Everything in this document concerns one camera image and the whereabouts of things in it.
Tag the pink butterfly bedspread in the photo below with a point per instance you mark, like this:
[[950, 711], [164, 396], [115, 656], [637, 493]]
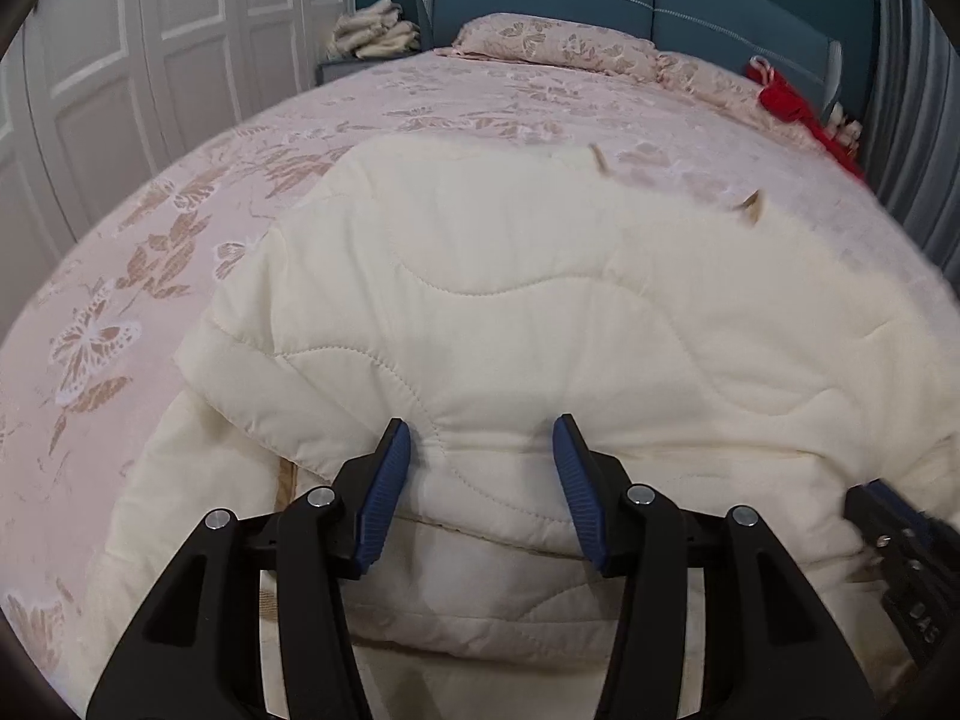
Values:
[[150, 255]]

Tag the pink butterfly pillow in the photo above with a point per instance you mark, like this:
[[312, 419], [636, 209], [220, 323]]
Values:
[[570, 41]]

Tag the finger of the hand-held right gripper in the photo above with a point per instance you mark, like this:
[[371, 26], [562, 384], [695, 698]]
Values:
[[892, 514]]

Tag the grey nightstand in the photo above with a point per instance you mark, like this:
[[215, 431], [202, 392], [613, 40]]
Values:
[[337, 71]]

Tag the grey pleated curtain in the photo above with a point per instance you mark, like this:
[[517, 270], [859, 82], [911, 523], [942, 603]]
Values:
[[915, 127]]

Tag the cream quilted comforter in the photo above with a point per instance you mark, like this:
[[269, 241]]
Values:
[[487, 300]]

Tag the white panelled wardrobe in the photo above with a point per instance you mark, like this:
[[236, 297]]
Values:
[[135, 52]]

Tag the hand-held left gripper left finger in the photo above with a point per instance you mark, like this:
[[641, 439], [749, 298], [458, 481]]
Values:
[[386, 487]]

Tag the red cloth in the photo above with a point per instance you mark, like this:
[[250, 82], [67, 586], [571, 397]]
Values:
[[787, 101]]

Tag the pile of cream clothes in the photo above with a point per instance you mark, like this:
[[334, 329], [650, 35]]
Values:
[[375, 30]]

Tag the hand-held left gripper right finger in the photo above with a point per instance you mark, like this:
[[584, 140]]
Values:
[[579, 495]]

